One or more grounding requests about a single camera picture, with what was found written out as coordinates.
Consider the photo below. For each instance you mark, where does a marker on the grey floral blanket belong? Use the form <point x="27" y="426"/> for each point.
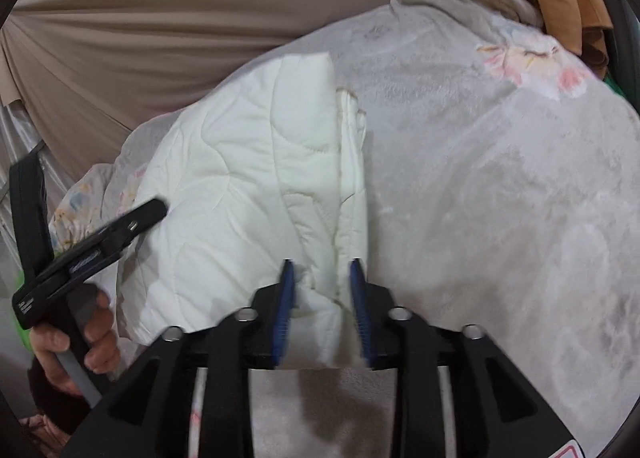
<point x="475" y="188"/>

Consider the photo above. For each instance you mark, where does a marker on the silver sheer curtain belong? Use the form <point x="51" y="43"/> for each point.
<point x="20" y="148"/>

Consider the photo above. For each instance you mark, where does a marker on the person's left hand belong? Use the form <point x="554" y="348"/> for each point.
<point x="100" y="338"/>

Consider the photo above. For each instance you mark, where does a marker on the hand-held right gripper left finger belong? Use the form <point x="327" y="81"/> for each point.
<point x="285" y="313"/>

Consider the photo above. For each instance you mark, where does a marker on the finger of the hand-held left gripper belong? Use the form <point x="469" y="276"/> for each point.
<point x="125" y="228"/>

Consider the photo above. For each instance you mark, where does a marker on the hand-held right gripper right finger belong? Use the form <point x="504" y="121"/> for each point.
<point x="361" y="313"/>

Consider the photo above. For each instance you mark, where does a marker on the beige curtain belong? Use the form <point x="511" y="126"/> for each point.
<point x="150" y="13"/>

